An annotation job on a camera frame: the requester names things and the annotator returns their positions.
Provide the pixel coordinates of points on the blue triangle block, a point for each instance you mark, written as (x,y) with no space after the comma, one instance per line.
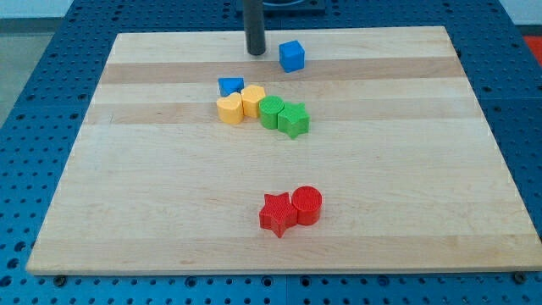
(229,85)

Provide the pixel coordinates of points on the wooden board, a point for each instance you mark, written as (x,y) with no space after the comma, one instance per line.
(411,176)

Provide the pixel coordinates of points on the blue cube block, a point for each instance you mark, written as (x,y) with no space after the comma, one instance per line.
(291,56)

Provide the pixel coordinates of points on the green star block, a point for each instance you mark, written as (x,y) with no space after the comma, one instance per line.
(293,120)

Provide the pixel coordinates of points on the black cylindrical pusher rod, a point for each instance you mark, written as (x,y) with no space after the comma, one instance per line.
(253,20)

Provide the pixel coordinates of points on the yellow pentagon block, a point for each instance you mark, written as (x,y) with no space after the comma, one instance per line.
(251,96)

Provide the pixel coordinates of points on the red star block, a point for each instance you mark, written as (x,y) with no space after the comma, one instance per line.
(277,214)

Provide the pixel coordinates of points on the green cylinder block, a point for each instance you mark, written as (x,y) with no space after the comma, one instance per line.
(269,108)

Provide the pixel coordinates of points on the red cylinder block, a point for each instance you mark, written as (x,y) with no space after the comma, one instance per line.
(307,200)

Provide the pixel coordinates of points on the yellow heart block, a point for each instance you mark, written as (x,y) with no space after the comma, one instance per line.
(230,109)

